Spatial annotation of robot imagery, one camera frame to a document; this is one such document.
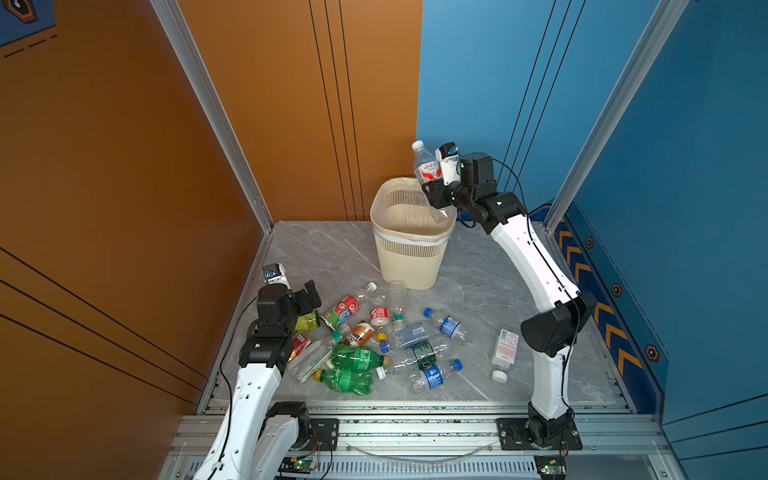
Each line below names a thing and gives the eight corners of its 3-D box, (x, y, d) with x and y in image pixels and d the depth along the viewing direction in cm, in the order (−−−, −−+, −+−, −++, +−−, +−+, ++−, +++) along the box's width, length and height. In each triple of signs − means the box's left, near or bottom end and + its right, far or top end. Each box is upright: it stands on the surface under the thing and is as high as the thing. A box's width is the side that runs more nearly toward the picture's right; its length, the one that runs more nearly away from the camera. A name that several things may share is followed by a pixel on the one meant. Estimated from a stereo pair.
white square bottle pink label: (486, 378, 84) (490, 372, 80) (499, 335, 92) (503, 328, 88) (504, 387, 83) (510, 381, 79) (515, 343, 91) (521, 336, 87)
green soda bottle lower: (314, 387, 83) (310, 381, 78) (321, 368, 86) (317, 361, 82) (368, 399, 81) (366, 393, 76) (372, 379, 84) (371, 372, 80)
